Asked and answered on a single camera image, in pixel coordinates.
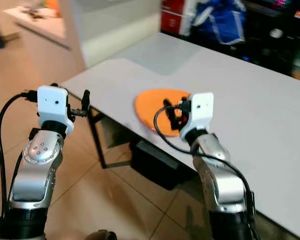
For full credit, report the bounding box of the black metal table frame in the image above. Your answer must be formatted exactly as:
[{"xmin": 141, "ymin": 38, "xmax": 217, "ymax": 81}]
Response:
[{"xmin": 89, "ymin": 107, "xmax": 133, "ymax": 169}]

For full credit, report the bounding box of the blue bag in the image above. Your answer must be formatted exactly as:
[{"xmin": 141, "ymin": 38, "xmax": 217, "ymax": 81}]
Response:
[{"xmin": 195, "ymin": 0, "xmax": 248, "ymax": 46}]

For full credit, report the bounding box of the grey robot foot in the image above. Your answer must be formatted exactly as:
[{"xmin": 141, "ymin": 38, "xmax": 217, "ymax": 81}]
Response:
[{"xmin": 85, "ymin": 229, "xmax": 118, "ymax": 240}]

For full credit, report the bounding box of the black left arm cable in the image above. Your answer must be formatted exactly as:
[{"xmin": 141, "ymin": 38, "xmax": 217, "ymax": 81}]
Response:
[{"xmin": 0, "ymin": 91, "xmax": 39, "ymax": 237}]

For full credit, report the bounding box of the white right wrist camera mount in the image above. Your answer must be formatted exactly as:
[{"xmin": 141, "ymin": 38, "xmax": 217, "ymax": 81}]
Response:
[{"xmin": 180, "ymin": 92, "xmax": 215, "ymax": 139}]

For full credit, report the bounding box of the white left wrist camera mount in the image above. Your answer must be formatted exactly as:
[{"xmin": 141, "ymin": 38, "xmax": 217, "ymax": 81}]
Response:
[{"xmin": 36, "ymin": 85, "xmax": 74, "ymax": 135}]

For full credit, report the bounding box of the orange item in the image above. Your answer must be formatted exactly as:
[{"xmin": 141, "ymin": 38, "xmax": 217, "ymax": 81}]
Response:
[{"xmin": 42, "ymin": 0, "xmax": 61, "ymax": 13}]

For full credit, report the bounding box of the black crate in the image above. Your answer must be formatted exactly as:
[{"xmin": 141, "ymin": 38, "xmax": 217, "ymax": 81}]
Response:
[{"xmin": 130, "ymin": 140, "xmax": 195, "ymax": 191}]

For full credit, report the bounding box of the dark shelf unit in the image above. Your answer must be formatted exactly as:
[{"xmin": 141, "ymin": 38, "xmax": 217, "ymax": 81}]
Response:
[{"xmin": 161, "ymin": 0, "xmax": 300, "ymax": 84}]

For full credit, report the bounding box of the orange oval placemat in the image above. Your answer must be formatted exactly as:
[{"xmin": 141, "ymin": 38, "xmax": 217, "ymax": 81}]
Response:
[{"xmin": 134, "ymin": 88, "xmax": 193, "ymax": 137}]

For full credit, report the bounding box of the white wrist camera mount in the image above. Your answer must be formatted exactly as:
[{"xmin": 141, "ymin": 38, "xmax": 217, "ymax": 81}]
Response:
[
  {"xmin": 180, "ymin": 92, "xmax": 215, "ymax": 139},
  {"xmin": 36, "ymin": 85, "xmax": 74, "ymax": 135}
]

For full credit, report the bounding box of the white sideboard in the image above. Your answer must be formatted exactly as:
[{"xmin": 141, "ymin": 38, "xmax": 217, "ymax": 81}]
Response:
[{"xmin": 1, "ymin": 5, "xmax": 71, "ymax": 49}]

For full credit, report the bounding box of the red box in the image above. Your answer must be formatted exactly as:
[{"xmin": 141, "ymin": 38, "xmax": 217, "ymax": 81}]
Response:
[{"xmin": 161, "ymin": 0, "xmax": 195, "ymax": 36}]

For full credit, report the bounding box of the white counter block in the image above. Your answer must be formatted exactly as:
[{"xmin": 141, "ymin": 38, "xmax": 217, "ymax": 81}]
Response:
[{"xmin": 60, "ymin": 0, "xmax": 163, "ymax": 69}]

